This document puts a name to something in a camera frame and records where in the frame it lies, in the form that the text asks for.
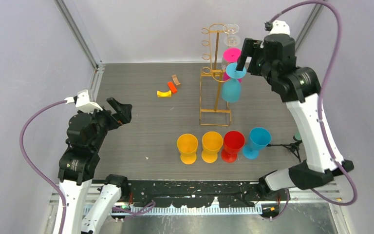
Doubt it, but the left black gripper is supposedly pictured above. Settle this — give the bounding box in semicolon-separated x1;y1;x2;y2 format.
84;97;132;150

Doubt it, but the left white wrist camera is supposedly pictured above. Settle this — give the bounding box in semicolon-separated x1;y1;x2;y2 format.
64;89;103;114

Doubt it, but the yellow wine glass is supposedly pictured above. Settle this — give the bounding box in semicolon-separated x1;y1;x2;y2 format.
201;131;223;163
177;134;198;165

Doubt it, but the clear wine glass front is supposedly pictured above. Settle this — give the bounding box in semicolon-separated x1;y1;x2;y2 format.
223;35;241;63

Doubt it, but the gold wine glass rack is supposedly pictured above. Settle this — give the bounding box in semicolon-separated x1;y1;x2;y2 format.
199;23;232;127

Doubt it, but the pink plastic wine glass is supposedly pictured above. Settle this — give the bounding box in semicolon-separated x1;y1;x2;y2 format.
223;47;245;83

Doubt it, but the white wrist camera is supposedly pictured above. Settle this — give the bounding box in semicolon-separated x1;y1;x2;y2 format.
64;89;103;114
265;20;290;36

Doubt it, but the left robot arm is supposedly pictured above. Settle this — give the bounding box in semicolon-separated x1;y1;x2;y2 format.
54;97;132;234

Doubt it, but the yellow arch block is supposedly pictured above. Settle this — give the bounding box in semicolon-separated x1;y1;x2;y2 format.
157;90;172;98

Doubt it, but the yellow wine glass front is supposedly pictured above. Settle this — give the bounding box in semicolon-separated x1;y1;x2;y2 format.
201;131;223;163

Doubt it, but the clear wine glass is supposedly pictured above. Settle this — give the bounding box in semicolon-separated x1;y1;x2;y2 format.
222;24;240;35
223;35;241;63

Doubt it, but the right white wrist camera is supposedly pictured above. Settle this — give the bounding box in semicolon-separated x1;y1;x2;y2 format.
265;20;290;36

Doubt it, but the red plastic wine glass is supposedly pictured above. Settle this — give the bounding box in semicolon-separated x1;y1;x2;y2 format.
221;131;245;163

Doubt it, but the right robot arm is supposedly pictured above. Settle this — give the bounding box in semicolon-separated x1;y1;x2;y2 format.
237;34;355;200

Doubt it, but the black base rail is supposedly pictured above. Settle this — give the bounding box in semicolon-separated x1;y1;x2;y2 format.
50;179;339;217

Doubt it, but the brown arch block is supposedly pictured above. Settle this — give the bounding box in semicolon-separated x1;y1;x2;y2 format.
171;75;181;87

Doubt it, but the orange block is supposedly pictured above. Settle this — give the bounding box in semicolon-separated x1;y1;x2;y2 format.
167;81;178;94

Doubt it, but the mint green bottle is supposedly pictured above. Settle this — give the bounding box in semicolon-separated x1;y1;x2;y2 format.
293;132;302;141

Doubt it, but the clear wine glass rear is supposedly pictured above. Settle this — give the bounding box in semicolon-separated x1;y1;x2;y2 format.
222;24;240;35

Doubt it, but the blue wine glass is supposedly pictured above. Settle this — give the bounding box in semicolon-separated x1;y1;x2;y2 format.
242;127;272;159
222;62;246;103

